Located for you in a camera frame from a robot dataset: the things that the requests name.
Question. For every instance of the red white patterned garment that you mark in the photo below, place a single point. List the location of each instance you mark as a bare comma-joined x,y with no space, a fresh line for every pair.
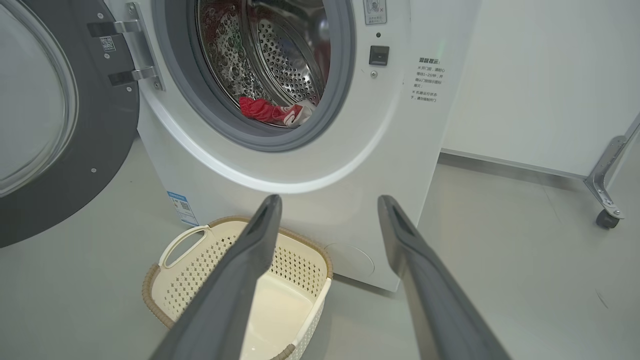
297,114

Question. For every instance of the metal leg with caster wheel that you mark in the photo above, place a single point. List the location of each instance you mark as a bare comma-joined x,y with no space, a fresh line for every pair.
605,180

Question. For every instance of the warning sticker with symbols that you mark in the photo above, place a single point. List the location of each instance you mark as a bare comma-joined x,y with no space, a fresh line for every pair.
375,11

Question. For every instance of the black round glass washer door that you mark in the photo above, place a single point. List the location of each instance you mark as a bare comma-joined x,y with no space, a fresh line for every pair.
100,125

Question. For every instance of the QR code sticker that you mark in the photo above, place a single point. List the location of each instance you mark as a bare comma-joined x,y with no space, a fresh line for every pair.
107,44

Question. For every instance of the blue energy label sticker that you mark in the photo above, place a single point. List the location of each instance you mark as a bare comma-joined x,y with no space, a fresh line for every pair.
182,207

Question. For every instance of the silver door hinge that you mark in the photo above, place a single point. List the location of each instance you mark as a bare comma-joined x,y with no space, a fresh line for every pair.
145,50

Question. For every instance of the plain red garment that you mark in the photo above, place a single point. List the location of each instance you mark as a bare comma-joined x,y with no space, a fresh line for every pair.
257,110

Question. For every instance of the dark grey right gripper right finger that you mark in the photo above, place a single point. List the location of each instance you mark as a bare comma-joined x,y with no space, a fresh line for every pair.
430,300

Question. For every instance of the white furniture panel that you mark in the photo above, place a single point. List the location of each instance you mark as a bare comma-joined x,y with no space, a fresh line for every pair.
540,75

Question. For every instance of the cream perforated basket brown rim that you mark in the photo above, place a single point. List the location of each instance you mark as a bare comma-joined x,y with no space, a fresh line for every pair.
190,285

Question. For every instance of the white front-load washing machine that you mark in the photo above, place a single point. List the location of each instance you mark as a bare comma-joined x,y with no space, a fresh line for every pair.
350,150

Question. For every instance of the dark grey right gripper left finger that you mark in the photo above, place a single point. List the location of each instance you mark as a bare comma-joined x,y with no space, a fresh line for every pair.
235,280

